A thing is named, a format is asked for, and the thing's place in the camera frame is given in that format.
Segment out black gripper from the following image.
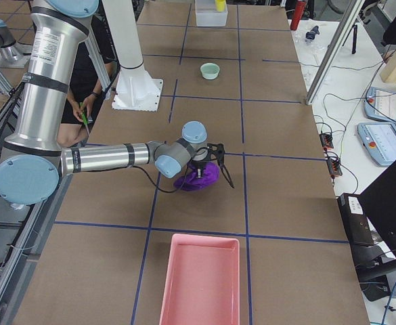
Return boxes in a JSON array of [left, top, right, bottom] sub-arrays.
[[192, 143, 235, 188]]

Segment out purple cloth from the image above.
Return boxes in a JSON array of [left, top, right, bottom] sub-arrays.
[[173, 162, 219, 192]]

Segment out yellow plastic cup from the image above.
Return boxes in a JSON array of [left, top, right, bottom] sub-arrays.
[[215, 0, 226, 12]]

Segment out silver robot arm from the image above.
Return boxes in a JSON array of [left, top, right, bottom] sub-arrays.
[[0, 19, 32, 68], [0, 1, 225, 205]]

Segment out black computer box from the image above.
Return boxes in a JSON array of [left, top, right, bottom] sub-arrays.
[[337, 193, 374, 246]]

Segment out clear plastic storage box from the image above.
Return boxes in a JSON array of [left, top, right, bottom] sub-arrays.
[[195, 0, 227, 27]]

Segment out mint green bowl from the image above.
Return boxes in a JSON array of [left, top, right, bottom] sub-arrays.
[[200, 62, 220, 80]]

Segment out orange black connector board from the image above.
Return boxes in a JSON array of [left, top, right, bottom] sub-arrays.
[[320, 133, 334, 151]]

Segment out pink plastic bin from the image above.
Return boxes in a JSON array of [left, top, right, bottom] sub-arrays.
[[159, 234, 240, 325]]

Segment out blue object on desk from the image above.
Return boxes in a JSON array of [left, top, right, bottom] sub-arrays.
[[305, 25, 320, 41]]

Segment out seated person in black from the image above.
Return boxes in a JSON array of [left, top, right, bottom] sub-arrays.
[[57, 15, 117, 148]]

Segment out near teach pendant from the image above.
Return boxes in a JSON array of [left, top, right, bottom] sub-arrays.
[[357, 122, 396, 167]]

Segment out teach pendant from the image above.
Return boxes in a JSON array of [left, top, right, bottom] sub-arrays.
[[357, 122, 396, 167], [364, 87, 396, 124]]

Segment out black monitor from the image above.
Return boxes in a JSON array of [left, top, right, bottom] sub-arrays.
[[358, 160, 396, 250]]

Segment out black tripod stand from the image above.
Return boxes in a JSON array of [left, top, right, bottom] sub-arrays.
[[351, 24, 357, 54]]

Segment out red bottle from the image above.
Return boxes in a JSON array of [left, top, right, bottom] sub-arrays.
[[290, 0, 307, 31]]

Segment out far teach pendant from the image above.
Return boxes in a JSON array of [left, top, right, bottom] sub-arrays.
[[364, 87, 396, 124]]

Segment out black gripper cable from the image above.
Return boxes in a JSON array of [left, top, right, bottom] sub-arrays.
[[129, 164, 188, 194]]

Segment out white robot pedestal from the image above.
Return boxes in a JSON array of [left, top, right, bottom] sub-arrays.
[[102, 0, 163, 112]]

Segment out green handled grabber tool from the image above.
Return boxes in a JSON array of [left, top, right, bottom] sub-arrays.
[[79, 102, 90, 135]]

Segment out aluminium frame post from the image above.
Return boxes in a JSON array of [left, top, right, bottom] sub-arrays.
[[305, 0, 364, 105]]

